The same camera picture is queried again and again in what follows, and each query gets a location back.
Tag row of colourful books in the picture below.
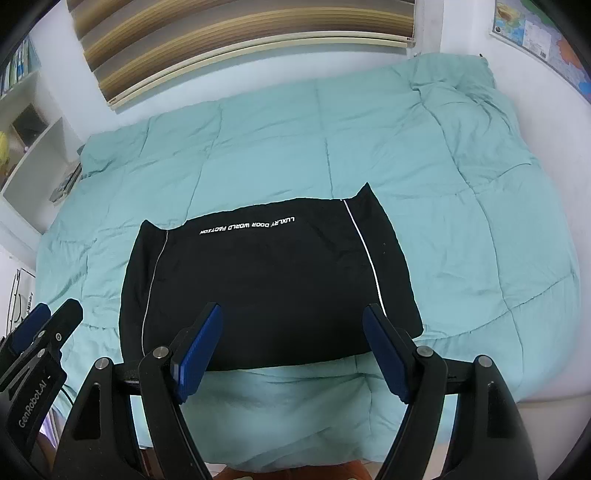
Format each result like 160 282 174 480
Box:
1 36 40 97

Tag golden globe ornament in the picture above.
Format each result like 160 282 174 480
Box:
0 132 10 169

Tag colourful wall map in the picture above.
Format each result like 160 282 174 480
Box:
492 0 590 102

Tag black jacket with white piping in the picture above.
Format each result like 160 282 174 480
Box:
119 186 423 371

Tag black box on shelf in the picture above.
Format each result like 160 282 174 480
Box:
12 104 47 148

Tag light green quilt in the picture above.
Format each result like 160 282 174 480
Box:
37 54 580 471

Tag wooden slatted headboard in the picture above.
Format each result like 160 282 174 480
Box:
67 1 416 109

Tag white bookshelf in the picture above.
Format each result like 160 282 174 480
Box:
0 36 84 273

